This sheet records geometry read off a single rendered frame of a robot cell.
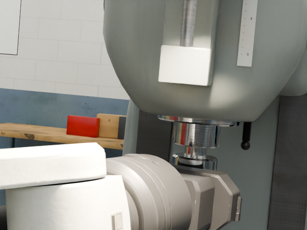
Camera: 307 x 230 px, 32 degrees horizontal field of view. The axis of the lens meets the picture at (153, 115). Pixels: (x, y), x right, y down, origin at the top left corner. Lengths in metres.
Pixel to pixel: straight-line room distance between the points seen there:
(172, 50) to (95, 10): 4.64
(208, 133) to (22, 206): 0.25
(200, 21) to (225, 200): 0.16
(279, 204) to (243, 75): 0.50
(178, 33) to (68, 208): 0.18
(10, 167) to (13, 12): 5.07
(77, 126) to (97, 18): 1.14
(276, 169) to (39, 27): 4.45
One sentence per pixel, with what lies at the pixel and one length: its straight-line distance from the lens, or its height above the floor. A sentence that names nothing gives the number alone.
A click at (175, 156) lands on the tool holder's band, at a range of 0.54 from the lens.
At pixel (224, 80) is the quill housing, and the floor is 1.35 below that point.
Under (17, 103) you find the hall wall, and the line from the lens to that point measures 5.28.
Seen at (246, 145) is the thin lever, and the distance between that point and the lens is 0.54.
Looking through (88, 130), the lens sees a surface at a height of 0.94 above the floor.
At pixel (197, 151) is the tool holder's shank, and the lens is 0.54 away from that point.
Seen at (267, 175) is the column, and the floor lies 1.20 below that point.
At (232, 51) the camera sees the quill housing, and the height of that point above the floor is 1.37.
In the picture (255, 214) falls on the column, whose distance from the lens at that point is 0.94.
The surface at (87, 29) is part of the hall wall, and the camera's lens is 5.06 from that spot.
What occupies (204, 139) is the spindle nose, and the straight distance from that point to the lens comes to 0.53.
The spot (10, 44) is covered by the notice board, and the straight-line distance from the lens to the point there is 5.34.
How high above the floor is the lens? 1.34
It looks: 3 degrees down
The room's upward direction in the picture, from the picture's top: 5 degrees clockwise
